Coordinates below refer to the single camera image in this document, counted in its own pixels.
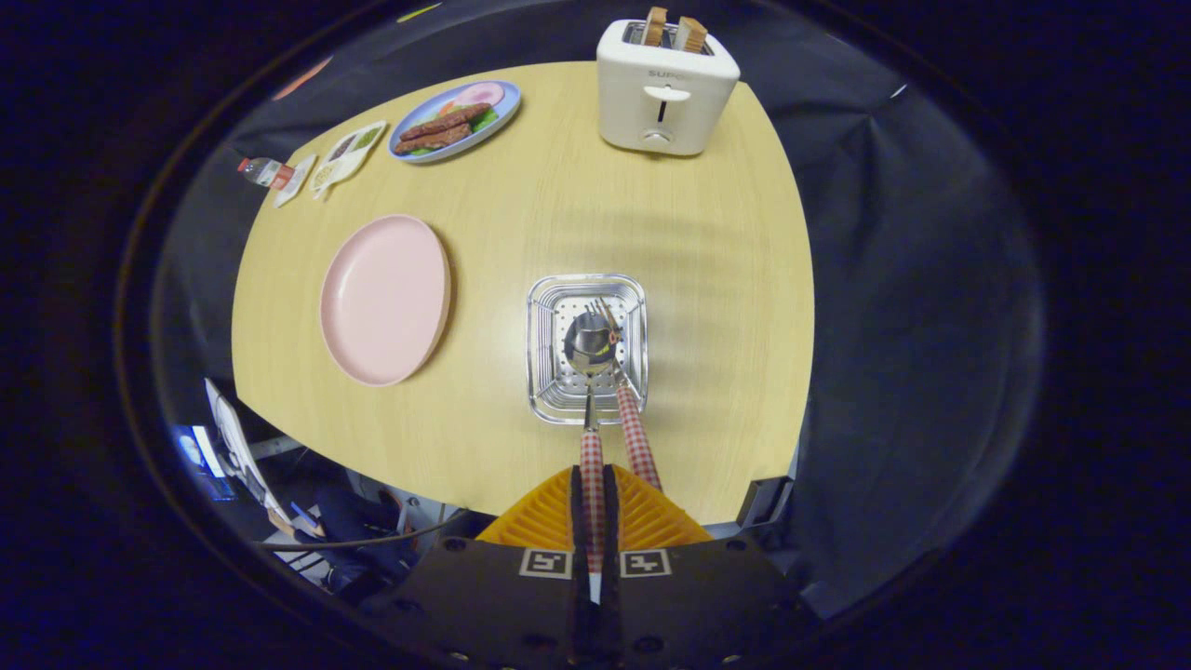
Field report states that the pink round plate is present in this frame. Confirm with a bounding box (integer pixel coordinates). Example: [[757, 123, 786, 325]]
[[319, 214, 453, 388]]

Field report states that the blue round plate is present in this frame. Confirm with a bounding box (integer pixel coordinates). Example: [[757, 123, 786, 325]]
[[387, 80, 523, 165]]

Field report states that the brown grilled sausage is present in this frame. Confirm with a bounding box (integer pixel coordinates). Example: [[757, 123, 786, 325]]
[[394, 123, 473, 154], [400, 102, 492, 142]]

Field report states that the silver square drain basket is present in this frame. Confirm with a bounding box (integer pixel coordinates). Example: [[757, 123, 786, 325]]
[[526, 273, 649, 426]]

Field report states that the white flat object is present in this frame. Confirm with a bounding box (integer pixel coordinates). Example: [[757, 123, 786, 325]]
[[206, 377, 322, 541]]

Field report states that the black box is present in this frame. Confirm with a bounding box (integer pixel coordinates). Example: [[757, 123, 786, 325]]
[[735, 476, 794, 531]]

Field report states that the green lettuce leaf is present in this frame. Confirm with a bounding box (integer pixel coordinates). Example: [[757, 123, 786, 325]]
[[409, 98, 501, 157]]

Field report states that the small white square coaster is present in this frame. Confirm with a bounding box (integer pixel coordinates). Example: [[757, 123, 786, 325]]
[[275, 154, 317, 208]]

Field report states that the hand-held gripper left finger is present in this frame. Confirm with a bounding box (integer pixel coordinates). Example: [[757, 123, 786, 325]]
[[358, 463, 596, 670]]

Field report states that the dark chair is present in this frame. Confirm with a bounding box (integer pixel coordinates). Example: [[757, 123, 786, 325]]
[[302, 484, 438, 596]]

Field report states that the lit computer screen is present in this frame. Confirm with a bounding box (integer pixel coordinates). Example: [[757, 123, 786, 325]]
[[172, 425, 235, 503]]

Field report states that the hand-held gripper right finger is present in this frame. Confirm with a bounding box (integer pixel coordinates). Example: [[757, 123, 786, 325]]
[[600, 463, 815, 670]]

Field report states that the black backdrop cloth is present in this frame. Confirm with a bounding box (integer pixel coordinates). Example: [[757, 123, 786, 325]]
[[149, 0, 1048, 620]]

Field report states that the white toaster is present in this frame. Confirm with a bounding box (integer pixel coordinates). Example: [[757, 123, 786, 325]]
[[596, 19, 742, 157]]

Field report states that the white divided condiment dish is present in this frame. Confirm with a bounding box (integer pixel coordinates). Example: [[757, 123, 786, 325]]
[[309, 120, 388, 199]]

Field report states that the clear water bottle red cap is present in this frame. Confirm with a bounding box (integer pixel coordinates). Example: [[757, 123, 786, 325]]
[[236, 156, 296, 191]]

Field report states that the fork with red checkered handle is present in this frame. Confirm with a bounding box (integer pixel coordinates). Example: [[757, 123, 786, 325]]
[[584, 296, 663, 492]]

